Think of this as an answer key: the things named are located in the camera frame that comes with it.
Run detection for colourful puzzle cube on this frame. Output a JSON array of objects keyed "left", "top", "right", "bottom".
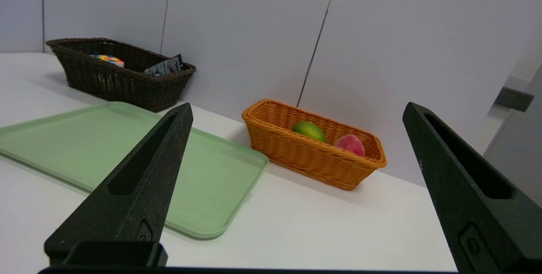
[{"left": 89, "top": 54, "right": 125, "bottom": 68}]

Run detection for green mango fruit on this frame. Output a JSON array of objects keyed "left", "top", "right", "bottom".
[{"left": 292, "top": 121, "right": 327, "bottom": 143}]

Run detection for light green plastic tray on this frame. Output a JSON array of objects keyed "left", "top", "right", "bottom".
[{"left": 0, "top": 101, "right": 270, "bottom": 240}]

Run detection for orange wicker basket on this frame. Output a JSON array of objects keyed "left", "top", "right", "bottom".
[{"left": 241, "top": 99, "right": 387, "bottom": 191}]

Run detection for black wall fixture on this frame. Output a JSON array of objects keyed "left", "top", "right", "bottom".
[{"left": 493, "top": 75, "right": 535, "bottom": 112}]

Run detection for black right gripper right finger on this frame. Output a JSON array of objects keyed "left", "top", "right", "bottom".
[{"left": 402, "top": 102, "right": 542, "bottom": 273}]

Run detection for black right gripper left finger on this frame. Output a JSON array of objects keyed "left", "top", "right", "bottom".
[{"left": 44, "top": 103, "right": 194, "bottom": 266}]

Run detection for black cosmetic tube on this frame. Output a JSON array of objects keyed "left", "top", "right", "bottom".
[{"left": 144, "top": 54, "right": 185, "bottom": 76}]

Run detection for pink peach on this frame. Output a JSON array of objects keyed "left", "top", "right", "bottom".
[{"left": 333, "top": 134, "right": 366, "bottom": 158}]

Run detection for dark brown wicker basket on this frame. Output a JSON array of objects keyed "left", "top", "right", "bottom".
[{"left": 45, "top": 38, "right": 197, "bottom": 113}]

